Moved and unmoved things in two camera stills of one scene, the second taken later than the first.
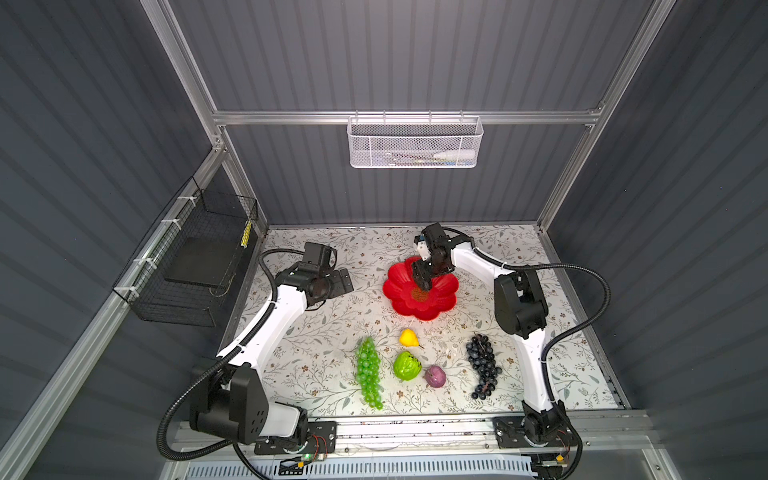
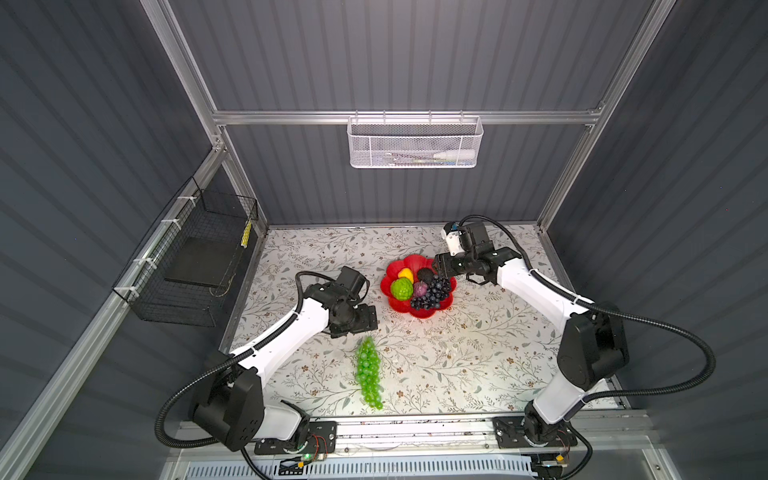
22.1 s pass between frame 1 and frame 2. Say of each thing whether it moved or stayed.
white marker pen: stayed
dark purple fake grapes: moved
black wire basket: stayed
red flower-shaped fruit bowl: stayed
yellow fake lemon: moved
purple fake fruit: moved
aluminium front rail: stayed
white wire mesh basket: stayed
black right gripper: moved
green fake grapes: stayed
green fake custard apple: moved
